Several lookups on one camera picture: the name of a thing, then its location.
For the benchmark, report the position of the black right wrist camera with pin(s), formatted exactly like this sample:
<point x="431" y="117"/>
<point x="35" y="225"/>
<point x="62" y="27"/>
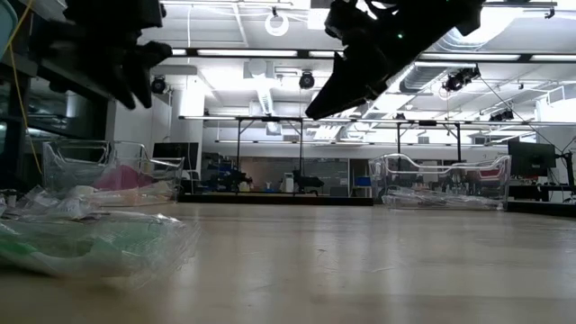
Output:
<point x="348" y="20"/>

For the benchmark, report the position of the teal plastic bin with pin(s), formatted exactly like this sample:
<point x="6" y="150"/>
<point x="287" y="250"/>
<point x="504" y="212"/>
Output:
<point x="5" y="22"/>

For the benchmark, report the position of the blue crate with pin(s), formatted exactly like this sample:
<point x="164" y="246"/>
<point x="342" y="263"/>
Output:
<point x="363" y="181"/>

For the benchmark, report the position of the pink paper sheet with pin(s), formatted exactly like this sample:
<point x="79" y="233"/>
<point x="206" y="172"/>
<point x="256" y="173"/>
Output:
<point x="126" y="179"/>

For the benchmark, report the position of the black table frame rail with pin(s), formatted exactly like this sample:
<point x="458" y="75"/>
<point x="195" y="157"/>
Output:
<point x="270" y="198"/>

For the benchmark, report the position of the overhead light bar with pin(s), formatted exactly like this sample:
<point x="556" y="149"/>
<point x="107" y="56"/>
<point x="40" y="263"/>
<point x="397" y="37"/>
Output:
<point x="525" y="57"/>

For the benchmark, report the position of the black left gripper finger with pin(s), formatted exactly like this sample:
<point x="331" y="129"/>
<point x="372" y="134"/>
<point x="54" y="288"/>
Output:
<point x="119" y="76"/>
<point x="144" y="58"/>

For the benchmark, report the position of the black monitor stand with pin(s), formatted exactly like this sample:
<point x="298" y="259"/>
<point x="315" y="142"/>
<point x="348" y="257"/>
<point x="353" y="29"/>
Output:
<point x="569" y="168"/>

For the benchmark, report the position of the black station frame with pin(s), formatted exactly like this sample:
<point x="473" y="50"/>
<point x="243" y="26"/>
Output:
<point x="270" y="119"/>
<point x="427" y="122"/>

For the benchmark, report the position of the white jug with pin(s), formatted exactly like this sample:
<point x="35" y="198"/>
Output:
<point x="288" y="183"/>

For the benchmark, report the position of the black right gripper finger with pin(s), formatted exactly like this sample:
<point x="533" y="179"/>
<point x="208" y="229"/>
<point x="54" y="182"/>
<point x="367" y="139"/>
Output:
<point x="351" y="85"/>

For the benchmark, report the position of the black background robot arm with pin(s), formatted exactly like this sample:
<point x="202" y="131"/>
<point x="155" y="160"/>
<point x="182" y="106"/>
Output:
<point x="308" y="182"/>
<point x="234" y="179"/>

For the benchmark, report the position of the black monitor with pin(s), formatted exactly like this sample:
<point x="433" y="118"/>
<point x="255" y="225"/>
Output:
<point x="531" y="158"/>
<point x="186" y="150"/>

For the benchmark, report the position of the clear plastic bin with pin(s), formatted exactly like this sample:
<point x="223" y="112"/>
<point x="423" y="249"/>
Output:
<point x="67" y="171"/>
<point x="499" y="180"/>

